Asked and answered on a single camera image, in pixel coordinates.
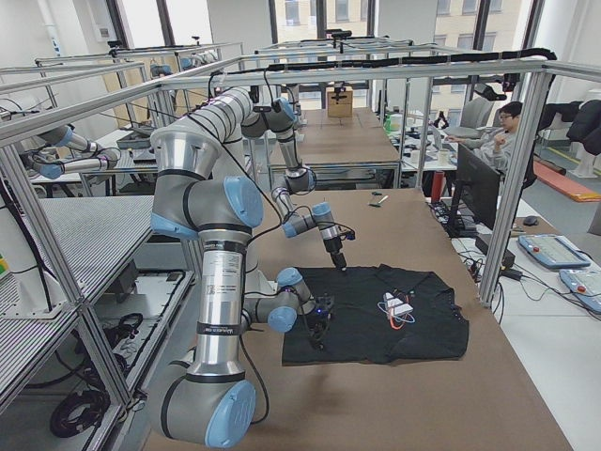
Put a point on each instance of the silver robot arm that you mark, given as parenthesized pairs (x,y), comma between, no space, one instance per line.
(205,397)
(280,119)

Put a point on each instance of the aluminium frame structure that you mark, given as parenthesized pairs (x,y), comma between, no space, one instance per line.
(409,62)

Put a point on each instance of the cardboard box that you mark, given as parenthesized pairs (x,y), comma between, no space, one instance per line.
(339,102)

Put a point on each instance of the black computer monitor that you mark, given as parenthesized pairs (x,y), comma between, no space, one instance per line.
(477,186)

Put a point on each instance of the black printed t-shirt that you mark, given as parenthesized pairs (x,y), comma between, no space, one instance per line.
(360,330)

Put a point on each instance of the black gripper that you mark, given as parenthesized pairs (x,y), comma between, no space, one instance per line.
(320,320)
(335,250)

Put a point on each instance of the person in grey hoodie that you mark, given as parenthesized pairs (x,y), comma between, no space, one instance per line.
(496,149)

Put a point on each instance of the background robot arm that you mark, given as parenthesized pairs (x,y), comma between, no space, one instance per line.
(85,155)

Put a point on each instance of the grey striped back table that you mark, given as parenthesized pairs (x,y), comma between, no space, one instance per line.
(98,237)

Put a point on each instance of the blue teach pendant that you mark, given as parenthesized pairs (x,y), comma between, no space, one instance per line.
(585,285)
(553,251)

